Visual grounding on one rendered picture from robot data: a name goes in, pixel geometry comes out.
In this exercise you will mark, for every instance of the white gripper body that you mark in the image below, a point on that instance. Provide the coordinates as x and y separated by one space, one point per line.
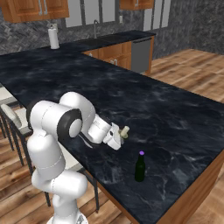
116 139

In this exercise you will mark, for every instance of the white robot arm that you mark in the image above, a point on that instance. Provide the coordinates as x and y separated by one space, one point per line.
46 151

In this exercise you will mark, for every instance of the beige candle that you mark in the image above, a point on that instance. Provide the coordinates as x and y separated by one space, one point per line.
125 132

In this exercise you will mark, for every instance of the dark green beer bottle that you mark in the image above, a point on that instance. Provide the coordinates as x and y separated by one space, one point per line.
140 170

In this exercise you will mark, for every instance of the wooden base cupboards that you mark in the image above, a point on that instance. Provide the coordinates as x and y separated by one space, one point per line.
116 55

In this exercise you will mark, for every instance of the grey dishwasher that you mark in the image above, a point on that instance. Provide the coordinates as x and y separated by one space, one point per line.
141 55

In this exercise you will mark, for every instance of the white seat metal stool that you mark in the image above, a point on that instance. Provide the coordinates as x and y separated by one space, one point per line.
5 94
13 116

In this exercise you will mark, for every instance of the silver tap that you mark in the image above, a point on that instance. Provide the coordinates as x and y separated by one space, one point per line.
95 28

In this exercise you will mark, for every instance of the white paper towel roll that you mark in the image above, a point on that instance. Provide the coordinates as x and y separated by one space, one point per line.
53 37

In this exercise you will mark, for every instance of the wide window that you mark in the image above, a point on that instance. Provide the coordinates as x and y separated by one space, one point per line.
92 11

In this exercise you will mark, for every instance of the narrow window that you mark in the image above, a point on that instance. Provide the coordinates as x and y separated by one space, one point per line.
160 13

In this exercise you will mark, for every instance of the small wooden wall cupboard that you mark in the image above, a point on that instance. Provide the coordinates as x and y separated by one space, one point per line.
136 3

